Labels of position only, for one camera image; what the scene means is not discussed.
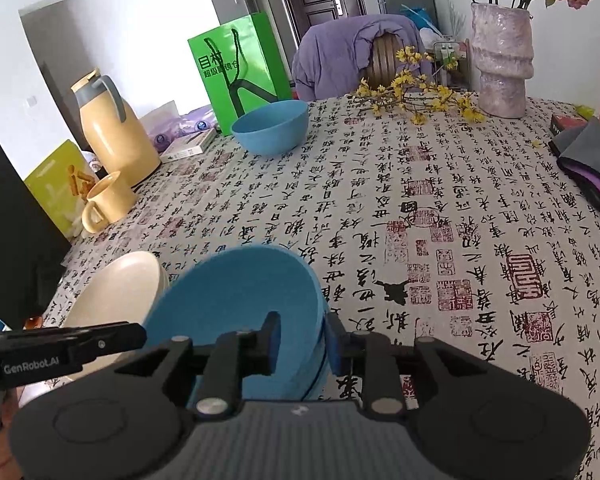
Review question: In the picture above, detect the yellow-green box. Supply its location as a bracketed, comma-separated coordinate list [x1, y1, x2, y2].
[23, 138, 101, 241]

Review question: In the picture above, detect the pink textured vase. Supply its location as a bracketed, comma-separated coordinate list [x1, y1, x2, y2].
[469, 2, 536, 120]

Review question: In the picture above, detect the grey cloth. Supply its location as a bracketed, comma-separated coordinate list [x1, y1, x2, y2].
[549, 118, 600, 187]

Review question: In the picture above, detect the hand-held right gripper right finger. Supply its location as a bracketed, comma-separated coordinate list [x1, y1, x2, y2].
[324, 312, 484, 421]

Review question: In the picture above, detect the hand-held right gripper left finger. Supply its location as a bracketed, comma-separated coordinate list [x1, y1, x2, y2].
[114, 312, 282, 417]

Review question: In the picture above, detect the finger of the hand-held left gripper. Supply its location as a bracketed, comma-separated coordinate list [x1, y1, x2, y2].
[72, 323, 148, 361]

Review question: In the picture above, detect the green paper bag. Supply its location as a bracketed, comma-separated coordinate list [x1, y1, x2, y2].
[187, 11, 294, 137]

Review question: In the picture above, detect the dark red small box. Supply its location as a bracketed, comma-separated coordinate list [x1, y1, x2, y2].
[549, 112, 591, 136]

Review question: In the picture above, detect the yellow flower branch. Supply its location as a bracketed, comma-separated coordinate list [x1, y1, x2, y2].
[347, 45, 486, 126]

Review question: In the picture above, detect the purple plastic packet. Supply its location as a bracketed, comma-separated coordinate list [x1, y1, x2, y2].
[145, 104, 219, 151]

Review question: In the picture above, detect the purple cloth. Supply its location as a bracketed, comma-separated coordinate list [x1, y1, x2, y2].
[557, 157, 600, 217]

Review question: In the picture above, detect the printed tablecloth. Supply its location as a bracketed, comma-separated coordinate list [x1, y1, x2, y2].
[42, 94, 600, 480]

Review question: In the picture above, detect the white flat box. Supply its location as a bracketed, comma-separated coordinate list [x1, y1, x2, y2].
[158, 127, 217, 164]

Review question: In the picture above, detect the yellow mug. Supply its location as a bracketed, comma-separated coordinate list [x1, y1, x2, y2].
[81, 170, 139, 235]

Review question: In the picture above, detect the wooden chair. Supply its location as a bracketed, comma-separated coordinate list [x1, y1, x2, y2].
[367, 32, 407, 89]

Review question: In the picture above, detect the purple garment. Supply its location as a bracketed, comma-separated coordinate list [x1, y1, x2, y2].
[290, 13, 424, 103]

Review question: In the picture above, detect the yellow thermos jug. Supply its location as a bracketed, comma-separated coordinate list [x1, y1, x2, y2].
[70, 68, 162, 189]

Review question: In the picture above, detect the blue white bag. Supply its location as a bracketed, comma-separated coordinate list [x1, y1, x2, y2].
[399, 4, 439, 37]

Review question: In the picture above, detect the black flat panel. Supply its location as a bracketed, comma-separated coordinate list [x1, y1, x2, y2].
[0, 137, 75, 317]

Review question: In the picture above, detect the small clear rack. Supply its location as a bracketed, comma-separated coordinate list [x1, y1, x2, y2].
[432, 34, 469, 87]

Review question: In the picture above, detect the small cream plate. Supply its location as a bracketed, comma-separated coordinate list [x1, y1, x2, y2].
[62, 250, 162, 362]

